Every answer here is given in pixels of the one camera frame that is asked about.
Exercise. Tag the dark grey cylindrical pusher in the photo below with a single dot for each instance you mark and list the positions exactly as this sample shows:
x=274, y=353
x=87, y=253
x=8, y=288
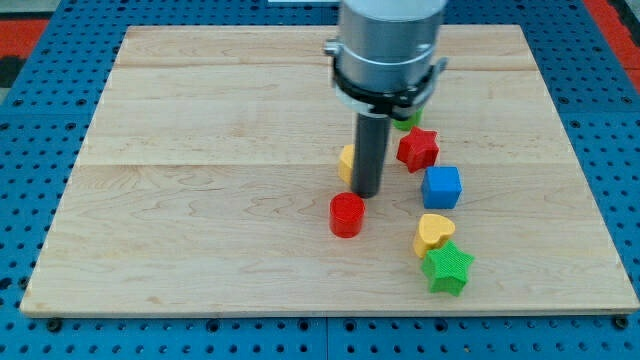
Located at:
x=371, y=140

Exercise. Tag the yellow hexagon block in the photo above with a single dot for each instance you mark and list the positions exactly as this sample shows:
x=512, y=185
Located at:
x=345, y=164

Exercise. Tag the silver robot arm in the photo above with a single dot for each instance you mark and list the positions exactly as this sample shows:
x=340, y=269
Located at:
x=383, y=69

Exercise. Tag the green block behind arm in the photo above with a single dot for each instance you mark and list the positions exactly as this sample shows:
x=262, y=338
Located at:
x=410, y=122

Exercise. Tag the red star block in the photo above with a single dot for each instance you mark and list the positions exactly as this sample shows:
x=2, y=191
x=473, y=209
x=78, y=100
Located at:
x=418, y=149

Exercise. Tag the red cylinder block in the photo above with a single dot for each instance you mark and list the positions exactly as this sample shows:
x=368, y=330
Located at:
x=346, y=214

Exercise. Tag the blue cube block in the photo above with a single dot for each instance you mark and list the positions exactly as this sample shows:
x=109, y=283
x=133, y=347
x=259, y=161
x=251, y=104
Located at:
x=441, y=187

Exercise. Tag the yellow heart block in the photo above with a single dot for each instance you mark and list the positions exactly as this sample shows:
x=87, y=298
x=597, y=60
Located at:
x=432, y=232

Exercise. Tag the green star block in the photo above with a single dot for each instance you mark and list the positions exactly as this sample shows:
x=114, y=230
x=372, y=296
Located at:
x=447, y=269

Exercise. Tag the light wooden board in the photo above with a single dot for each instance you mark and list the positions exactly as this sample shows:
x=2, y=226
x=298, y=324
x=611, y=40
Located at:
x=203, y=185

